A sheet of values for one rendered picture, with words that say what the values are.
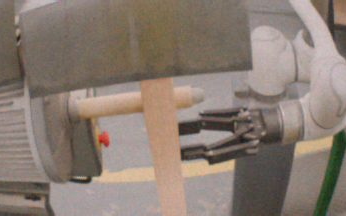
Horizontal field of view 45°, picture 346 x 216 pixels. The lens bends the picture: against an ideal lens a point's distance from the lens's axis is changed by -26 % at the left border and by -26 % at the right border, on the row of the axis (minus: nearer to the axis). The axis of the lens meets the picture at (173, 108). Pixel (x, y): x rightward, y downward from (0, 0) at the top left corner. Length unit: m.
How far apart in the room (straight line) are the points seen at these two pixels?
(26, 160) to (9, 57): 0.18
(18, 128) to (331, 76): 0.56
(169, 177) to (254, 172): 1.02
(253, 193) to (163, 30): 1.40
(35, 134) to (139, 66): 0.22
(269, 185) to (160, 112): 1.21
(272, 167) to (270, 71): 0.39
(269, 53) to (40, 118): 1.04
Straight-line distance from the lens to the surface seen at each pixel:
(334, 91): 0.84
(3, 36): 0.71
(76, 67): 0.63
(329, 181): 1.58
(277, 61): 1.65
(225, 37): 0.62
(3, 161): 0.80
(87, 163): 1.18
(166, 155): 0.84
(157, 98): 0.75
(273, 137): 1.00
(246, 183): 1.90
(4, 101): 0.77
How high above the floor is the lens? 1.73
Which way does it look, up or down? 35 degrees down
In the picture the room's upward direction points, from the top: 5 degrees counter-clockwise
